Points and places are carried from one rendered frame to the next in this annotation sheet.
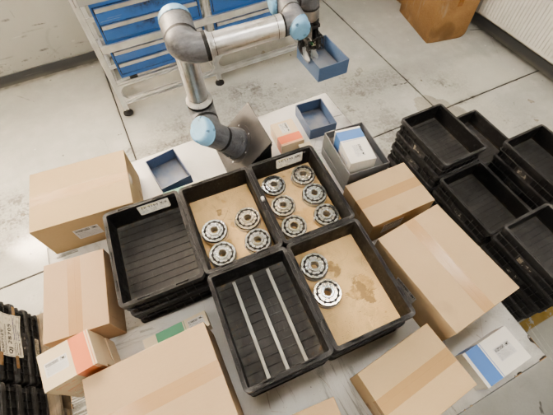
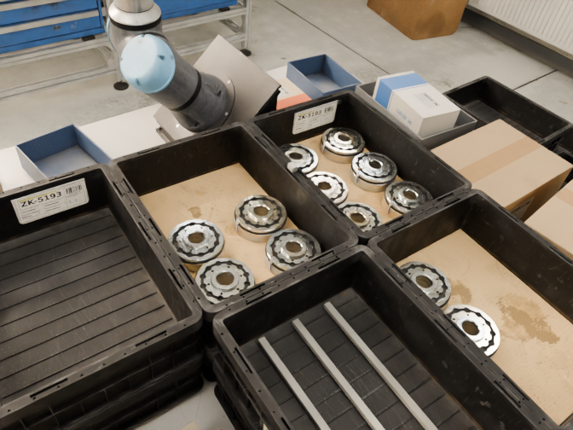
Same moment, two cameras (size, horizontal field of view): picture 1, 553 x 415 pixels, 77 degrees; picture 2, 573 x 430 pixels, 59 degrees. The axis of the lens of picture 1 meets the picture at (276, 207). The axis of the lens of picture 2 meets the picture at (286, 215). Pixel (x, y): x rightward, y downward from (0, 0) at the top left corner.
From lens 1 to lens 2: 0.61 m
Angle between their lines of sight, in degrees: 18
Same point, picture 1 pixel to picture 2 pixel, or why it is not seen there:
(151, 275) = (55, 349)
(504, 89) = (526, 90)
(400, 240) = (562, 221)
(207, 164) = not seen: hidden behind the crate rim
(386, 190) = (493, 157)
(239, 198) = (230, 187)
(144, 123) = not seen: outside the picture
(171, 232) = (95, 256)
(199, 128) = (142, 55)
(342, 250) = (458, 257)
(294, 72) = not seen: hidden behind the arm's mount
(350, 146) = (410, 95)
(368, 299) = (543, 337)
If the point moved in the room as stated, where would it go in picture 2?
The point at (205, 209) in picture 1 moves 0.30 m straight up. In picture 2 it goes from (164, 208) to (151, 74)
